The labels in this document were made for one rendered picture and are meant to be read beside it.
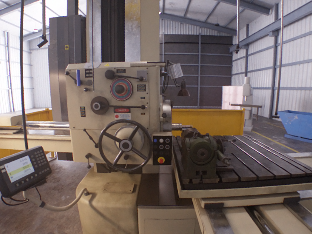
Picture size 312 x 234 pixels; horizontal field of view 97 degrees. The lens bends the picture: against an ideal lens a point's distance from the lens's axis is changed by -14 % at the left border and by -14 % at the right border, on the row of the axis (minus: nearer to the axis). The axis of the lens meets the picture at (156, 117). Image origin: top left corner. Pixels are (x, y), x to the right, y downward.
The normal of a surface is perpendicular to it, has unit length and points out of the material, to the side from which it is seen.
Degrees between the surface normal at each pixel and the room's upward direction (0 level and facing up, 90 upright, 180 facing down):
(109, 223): 90
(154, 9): 90
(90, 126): 90
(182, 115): 90
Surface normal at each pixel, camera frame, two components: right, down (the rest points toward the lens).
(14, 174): 0.91, -0.29
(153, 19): -0.02, 0.17
